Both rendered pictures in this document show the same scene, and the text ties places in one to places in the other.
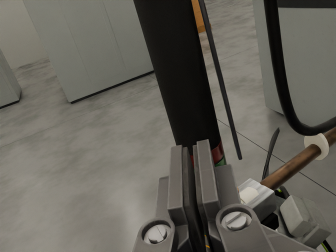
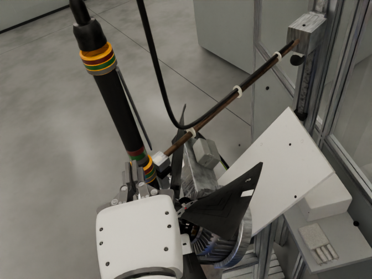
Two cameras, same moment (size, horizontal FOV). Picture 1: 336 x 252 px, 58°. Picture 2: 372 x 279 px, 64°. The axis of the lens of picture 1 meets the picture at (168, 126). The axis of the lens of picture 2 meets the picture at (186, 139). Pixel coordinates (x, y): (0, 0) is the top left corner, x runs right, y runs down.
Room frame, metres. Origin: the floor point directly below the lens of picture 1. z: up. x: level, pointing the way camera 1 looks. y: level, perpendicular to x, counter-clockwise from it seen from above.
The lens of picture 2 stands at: (-0.19, -0.03, 2.00)
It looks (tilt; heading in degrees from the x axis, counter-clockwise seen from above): 46 degrees down; 348
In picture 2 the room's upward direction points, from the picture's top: 12 degrees counter-clockwise
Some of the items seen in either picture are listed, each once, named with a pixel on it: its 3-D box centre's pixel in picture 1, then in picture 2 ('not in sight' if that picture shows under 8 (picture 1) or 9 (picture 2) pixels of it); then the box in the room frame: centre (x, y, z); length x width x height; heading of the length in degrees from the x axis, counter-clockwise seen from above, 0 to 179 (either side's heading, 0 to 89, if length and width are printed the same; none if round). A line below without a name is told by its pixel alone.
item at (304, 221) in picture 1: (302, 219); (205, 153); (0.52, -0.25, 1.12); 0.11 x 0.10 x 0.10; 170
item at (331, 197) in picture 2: not in sight; (319, 194); (0.28, -0.62, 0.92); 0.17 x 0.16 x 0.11; 80
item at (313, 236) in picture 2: not in sight; (318, 243); (0.13, -0.51, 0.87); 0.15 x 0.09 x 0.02; 174
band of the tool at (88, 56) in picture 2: not in sight; (99, 58); (0.19, -0.02, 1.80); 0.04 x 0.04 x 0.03
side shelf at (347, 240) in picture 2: not in sight; (318, 220); (0.21, -0.58, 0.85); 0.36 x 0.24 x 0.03; 170
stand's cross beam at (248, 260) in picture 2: not in sight; (237, 263); (0.29, -0.26, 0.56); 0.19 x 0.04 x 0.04; 80
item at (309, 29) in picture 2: not in sight; (306, 33); (0.46, -0.58, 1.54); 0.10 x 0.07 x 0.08; 115
